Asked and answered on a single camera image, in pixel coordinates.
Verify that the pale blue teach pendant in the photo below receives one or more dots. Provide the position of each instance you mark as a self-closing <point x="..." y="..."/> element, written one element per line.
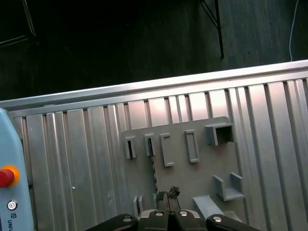
<point x="14" y="149"/>

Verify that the grey plastic parts rack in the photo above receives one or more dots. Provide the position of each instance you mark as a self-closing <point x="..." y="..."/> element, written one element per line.
<point x="178" y="168"/>

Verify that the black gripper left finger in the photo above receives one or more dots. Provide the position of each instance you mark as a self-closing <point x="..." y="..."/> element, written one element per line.
<point x="156" y="221"/>

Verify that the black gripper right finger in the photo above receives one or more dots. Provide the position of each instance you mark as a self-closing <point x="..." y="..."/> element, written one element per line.
<point x="185" y="222"/>

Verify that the black desk leg frame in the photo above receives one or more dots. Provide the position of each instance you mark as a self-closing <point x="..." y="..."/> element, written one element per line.
<point x="219" y="36"/>

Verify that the grey metal frame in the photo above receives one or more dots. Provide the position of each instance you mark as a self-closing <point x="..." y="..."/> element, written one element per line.
<point x="30" y="22"/>

